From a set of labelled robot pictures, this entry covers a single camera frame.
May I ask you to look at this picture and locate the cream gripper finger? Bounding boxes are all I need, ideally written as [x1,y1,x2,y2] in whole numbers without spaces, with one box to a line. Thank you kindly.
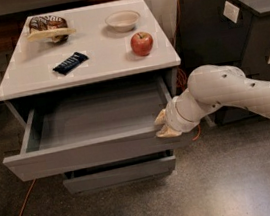
[154,109,166,125]
[156,125,181,138]

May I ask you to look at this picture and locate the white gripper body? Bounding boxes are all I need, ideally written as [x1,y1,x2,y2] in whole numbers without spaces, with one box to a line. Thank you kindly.
[165,89,221,133]

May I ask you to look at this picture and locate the red apple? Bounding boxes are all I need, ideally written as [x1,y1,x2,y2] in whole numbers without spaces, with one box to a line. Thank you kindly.
[130,31,154,57]

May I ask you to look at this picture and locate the grey top drawer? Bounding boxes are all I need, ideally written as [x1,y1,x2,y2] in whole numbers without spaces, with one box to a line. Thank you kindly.
[3,76,186,181]

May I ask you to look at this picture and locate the grey drawer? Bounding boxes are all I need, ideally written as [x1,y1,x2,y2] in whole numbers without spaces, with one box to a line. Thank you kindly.
[3,76,186,181]
[63,150,176,194]

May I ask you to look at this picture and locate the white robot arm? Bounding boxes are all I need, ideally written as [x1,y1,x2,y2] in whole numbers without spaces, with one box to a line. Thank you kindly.
[154,64,270,138]

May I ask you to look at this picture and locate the grey bottom drawer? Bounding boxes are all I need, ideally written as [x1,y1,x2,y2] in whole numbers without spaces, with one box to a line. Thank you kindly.
[63,150,176,194]

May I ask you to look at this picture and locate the white grey drawer cabinet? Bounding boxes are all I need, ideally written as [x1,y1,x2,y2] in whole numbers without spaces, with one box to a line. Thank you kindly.
[0,0,198,200]

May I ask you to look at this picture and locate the dark blue snack bar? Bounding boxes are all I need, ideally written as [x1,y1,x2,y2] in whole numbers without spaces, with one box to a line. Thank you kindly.
[53,52,88,75]

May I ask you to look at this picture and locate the white paper bowl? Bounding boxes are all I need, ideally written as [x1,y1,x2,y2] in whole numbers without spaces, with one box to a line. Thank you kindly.
[105,10,141,33]

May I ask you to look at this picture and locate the black trash bin cabinet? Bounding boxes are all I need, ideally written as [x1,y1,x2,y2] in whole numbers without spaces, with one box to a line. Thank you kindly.
[170,0,270,131]

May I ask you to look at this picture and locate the white label on bin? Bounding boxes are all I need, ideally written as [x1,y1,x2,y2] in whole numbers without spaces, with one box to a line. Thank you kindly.
[223,1,240,23]

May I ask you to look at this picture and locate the brown chip bag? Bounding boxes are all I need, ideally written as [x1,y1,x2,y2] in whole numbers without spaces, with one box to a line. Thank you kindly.
[27,15,76,43]

